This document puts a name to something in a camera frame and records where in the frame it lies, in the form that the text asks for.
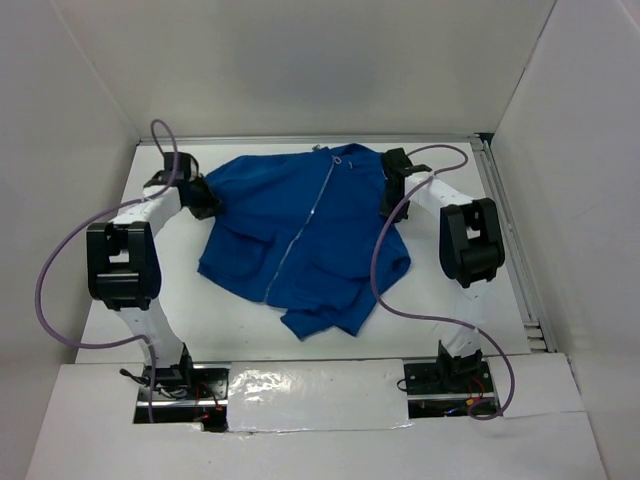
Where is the blue jacket white lining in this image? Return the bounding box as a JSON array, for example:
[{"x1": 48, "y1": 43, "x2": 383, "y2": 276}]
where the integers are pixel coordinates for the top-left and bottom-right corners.
[{"x1": 198, "y1": 144, "x2": 411, "y2": 340}]

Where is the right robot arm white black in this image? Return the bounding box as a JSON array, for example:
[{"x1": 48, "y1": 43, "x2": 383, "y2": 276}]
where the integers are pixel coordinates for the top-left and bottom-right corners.
[{"x1": 370, "y1": 148, "x2": 505, "y2": 392}]

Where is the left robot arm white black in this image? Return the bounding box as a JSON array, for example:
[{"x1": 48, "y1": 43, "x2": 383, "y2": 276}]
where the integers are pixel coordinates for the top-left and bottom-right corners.
[{"x1": 86, "y1": 152, "x2": 224, "y2": 399}]

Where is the white glossy taped sheet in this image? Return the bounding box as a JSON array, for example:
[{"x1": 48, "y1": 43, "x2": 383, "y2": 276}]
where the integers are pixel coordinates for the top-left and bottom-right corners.
[{"x1": 227, "y1": 359, "x2": 411, "y2": 433}]

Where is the aluminium frame rail back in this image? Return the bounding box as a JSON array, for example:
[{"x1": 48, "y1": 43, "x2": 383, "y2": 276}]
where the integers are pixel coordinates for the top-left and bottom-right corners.
[{"x1": 137, "y1": 133, "x2": 484, "y2": 147}]

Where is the aluminium frame rail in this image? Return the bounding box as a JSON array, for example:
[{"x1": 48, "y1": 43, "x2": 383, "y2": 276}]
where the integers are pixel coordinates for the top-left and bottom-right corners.
[
  {"x1": 469, "y1": 132, "x2": 557, "y2": 354},
  {"x1": 137, "y1": 133, "x2": 484, "y2": 147}
]

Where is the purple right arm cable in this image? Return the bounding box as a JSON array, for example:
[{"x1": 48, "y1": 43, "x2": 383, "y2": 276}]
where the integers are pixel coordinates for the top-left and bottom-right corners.
[{"x1": 370, "y1": 143, "x2": 517, "y2": 420}]

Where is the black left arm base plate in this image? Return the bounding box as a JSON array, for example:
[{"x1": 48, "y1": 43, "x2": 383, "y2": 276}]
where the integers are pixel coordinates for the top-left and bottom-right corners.
[{"x1": 119, "y1": 365, "x2": 230, "y2": 424}]

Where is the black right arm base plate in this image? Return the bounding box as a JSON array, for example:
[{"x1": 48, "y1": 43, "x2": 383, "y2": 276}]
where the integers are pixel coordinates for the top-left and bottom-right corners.
[{"x1": 396, "y1": 361, "x2": 494, "y2": 396}]

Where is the aluminium frame rail right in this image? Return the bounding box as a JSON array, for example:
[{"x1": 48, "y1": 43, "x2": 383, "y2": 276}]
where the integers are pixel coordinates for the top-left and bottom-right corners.
[{"x1": 469, "y1": 132, "x2": 557, "y2": 354}]

